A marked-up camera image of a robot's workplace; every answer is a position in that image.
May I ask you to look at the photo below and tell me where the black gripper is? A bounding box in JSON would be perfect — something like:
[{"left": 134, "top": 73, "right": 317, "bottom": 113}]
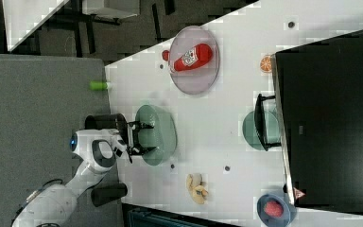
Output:
[{"left": 127, "top": 121, "right": 156, "bottom": 156}]

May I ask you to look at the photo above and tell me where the mint green plastic strainer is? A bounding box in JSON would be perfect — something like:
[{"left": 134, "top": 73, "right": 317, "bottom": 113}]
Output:
[{"left": 135, "top": 105, "right": 177, "bottom": 166}]

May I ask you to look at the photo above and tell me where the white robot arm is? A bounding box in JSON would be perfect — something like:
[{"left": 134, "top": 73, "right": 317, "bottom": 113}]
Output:
[{"left": 11, "top": 129, "right": 133, "bottom": 227}]

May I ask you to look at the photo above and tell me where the black pot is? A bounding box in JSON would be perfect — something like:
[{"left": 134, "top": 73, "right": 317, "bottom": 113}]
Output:
[{"left": 84, "top": 113, "right": 129, "bottom": 142}]

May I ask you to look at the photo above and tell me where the green cylinder object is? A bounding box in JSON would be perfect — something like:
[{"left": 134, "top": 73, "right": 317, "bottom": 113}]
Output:
[{"left": 90, "top": 81, "right": 112, "bottom": 91}]

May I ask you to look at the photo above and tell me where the black cylinder at edge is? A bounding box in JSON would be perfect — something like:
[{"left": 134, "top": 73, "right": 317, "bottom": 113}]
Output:
[{"left": 91, "top": 183, "right": 128, "bottom": 207}]

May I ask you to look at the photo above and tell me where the grey round plate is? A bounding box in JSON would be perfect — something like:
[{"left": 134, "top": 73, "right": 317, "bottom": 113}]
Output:
[{"left": 168, "top": 26, "right": 219, "bottom": 95}]

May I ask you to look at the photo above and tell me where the peeled toy banana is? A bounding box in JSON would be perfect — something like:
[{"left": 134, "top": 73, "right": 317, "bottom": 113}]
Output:
[{"left": 186, "top": 173, "right": 208, "bottom": 204}]

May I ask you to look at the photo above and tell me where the red toy strawberry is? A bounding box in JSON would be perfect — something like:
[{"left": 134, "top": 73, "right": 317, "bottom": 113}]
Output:
[{"left": 162, "top": 50, "right": 170, "bottom": 61}]

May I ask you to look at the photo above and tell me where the red ketchup bottle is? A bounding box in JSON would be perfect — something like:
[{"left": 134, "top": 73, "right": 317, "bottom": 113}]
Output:
[{"left": 171, "top": 44, "right": 213, "bottom": 72}]

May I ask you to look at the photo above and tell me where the mint green cup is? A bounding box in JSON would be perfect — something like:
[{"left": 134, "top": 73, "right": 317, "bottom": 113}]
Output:
[{"left": 242, "top": 111, "right": 280, "bottom": 150}]

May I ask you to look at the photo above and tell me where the orange slice toy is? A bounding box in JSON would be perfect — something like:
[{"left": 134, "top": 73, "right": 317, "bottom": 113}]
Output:
[{"left": 260, "top": 55, "right": 272, "bottom": 73}]

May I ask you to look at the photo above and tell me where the red strawberry in bowl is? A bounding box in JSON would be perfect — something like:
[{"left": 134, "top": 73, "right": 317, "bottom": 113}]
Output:
[{"left": 264, "top": 201, "right": 284, "bottom": 218}]

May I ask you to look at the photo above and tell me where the blue bowl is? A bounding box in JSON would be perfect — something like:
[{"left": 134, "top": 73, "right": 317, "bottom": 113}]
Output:
[{"left": 257, "top": 194, "right": 297, "bottom": 227}]

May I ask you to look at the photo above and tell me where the black toaster oven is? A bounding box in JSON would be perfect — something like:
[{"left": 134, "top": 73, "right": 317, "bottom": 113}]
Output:
[{"left": 270, "top": 29, "right": 363, "bottom": 215}]

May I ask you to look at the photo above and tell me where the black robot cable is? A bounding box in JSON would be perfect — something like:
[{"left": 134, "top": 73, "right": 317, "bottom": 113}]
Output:
[{"left": 18, "top": 178, "right": 64, "bottom": 212}]

